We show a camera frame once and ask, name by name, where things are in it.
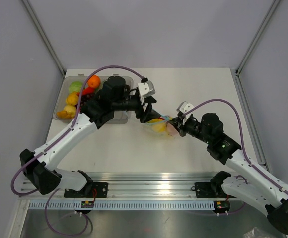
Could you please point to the white slotted cable duct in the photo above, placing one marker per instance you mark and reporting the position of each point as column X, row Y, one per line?
column 123, row 205

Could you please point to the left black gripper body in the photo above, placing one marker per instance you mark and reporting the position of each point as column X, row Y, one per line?
column 127, row 102

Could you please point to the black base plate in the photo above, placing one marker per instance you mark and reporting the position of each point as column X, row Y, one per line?
column 96, row 189
column 203, row 189

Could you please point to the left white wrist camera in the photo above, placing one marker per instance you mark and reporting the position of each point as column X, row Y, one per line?
column 146, row 92

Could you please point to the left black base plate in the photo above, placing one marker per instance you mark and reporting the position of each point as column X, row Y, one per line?
column 96, row 189

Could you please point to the dark grapes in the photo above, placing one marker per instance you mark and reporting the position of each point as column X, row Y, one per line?
column 86, row 98

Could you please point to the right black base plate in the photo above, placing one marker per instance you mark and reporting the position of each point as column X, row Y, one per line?
column 203, row 189

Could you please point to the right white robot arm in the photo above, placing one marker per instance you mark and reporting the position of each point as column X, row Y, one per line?
column 262, row 190

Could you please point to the clear plastic food bin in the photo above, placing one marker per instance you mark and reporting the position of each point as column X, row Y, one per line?
column 119, row 117

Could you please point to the left aluminium frame post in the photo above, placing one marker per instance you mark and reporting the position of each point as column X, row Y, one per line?
column 43, row 36

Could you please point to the orange tangerine piece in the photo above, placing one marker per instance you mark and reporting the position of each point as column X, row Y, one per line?
column 63, row 115

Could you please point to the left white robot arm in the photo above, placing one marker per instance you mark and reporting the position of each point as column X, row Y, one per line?
column 40, row 166

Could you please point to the pink peach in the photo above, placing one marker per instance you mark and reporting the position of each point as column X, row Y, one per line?
column 171, row 130

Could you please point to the yellow pear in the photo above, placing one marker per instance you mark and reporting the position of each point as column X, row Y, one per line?
column 70, row 110

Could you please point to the aluminium mounting rail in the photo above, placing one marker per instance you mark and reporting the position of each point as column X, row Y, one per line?
column 138, row 186

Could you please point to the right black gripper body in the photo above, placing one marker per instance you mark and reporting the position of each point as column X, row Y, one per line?
column 193, row 128

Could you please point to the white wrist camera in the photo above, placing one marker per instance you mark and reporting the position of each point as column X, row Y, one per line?
column 146, row 92
column 183, row 110

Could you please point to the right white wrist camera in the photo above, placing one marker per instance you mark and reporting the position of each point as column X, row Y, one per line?
column 183, row 110

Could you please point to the crumpled plastic bag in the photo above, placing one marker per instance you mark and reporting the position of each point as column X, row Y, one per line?
column 257, row 233

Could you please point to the green cabbage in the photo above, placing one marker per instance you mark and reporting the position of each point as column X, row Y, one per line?
column 75, row 87

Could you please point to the orange fruit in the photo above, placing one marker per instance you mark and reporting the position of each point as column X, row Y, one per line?
column 94, row 82

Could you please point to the yellow bell pepper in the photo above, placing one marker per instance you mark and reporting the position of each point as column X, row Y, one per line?
column 159, row 127

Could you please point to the yellow lemon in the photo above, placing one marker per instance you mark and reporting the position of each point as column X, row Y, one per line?
column 72, row 99

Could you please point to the clear zip top bag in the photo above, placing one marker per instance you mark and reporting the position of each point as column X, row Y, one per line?
column 147, row 126

